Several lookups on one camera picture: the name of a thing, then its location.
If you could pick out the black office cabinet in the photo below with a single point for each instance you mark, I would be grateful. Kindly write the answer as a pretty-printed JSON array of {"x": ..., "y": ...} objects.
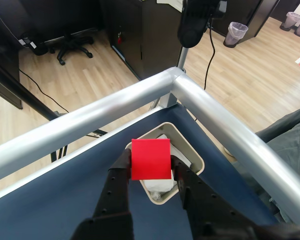
[
  {"x": 152, "y": 37},
  {"x": 247, "y": 15}
]

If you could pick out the person's leg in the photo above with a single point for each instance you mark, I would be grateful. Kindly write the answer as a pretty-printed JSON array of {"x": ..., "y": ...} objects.
[{"x": 290, "y": 140}]

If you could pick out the red cube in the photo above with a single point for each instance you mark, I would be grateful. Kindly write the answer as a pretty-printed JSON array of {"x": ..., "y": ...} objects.
[{"x": 151, "y": 160}]

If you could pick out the white padding paper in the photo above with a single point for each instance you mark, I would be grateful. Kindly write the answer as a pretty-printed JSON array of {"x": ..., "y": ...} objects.
[{"x": 160, "y": 186}]

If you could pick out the black office chair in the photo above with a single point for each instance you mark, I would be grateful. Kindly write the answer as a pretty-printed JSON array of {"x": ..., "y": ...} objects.
[{"x": 70, "y": 45}]

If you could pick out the white paper sheets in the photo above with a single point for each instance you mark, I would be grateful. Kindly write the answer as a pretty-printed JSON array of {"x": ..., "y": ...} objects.
[{"x": 172, "y": 3}]

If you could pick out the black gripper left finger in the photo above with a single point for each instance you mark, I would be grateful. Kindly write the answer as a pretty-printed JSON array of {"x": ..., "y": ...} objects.
[{"x": 112, "y": 200}]

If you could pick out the silver metal table frame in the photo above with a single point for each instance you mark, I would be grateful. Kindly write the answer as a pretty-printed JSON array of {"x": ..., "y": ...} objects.
[{"x": 90, "y": 117}]

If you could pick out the beige plastic box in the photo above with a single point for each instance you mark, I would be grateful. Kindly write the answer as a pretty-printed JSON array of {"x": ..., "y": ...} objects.
[{"x": 190, "y": 155}]

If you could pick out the black vented plastic device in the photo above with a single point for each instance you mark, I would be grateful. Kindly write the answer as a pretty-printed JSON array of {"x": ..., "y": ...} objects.
[{"x": 192, "y": 25}]

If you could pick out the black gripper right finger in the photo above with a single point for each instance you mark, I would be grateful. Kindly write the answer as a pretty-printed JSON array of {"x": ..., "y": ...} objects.
[{"x": 207, "y": 212}]

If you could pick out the black office desk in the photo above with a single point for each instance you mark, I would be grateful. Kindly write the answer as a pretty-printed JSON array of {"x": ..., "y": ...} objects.
[{"x": 5, "y": 37}]

